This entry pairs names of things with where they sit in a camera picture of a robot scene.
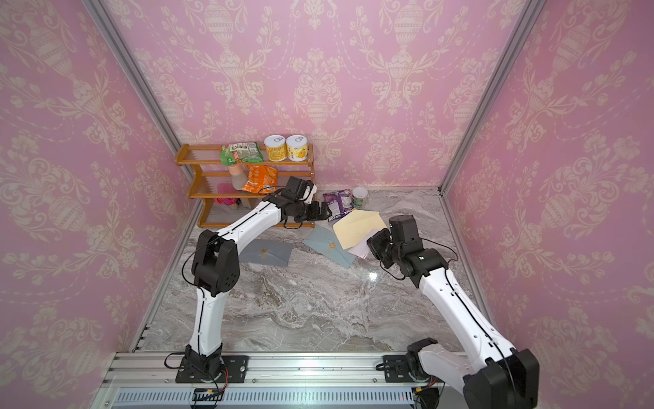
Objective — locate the dark grey envelope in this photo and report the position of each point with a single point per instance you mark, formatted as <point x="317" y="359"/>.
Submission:
<point x="267" y="252"/>

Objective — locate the orange snack bag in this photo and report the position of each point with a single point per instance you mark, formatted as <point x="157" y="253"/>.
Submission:
<point x="261" y="179"/>

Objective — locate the cream envelope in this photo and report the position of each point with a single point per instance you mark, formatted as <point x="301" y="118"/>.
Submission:
<point x="355" y="227"/>

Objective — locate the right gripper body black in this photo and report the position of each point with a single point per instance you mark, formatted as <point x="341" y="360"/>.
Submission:
<point x="385" y="249"/>

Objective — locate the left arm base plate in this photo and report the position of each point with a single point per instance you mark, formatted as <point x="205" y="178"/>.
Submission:
<point x="230" y="369"/>

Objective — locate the teal blue envelope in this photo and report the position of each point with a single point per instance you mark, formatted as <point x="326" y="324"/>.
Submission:
<point x="326" y="243"/>

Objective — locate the purple snack bag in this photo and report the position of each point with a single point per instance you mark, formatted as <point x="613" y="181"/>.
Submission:
<point x="340" y="203"/>

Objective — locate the left yellow can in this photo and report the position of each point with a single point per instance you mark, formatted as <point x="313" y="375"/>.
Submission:
<point x="276" y="148"/>

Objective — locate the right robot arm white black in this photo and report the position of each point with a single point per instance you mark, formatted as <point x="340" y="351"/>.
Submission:
<point x="493" y="373"/>

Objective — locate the aluminium front rail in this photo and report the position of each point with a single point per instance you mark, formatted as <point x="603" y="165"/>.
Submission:
<point x="267" y="369"/>

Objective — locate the beige bottle on shelf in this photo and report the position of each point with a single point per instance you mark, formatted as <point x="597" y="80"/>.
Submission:
<point x="239" y="176"/>

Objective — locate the green snack bag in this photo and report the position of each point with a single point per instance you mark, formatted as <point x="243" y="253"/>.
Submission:
<point x="242" y="152"/>

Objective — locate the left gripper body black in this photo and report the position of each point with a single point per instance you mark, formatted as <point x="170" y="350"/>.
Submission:
<point x="309" y="211"/>

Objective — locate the wooden three-tier shelf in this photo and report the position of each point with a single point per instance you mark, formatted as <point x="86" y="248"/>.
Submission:
<point x="209" y="176"/>

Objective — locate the yellow can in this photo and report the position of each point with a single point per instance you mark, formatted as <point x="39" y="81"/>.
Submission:
<point x="276" y="148"/>
<point x="297" y="148"/>

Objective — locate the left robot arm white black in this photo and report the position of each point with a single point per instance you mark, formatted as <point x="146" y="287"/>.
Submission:
<point x="215" y="266"/>

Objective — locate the right yellow can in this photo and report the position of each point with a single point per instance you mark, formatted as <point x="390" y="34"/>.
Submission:
<point x="297" y="148"/>

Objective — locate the green instant noodle cup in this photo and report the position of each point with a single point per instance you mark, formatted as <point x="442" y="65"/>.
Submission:
<point x="359" y="197"/>

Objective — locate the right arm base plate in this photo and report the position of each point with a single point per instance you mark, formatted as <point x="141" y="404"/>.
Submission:
<point x="398" y="368"/>

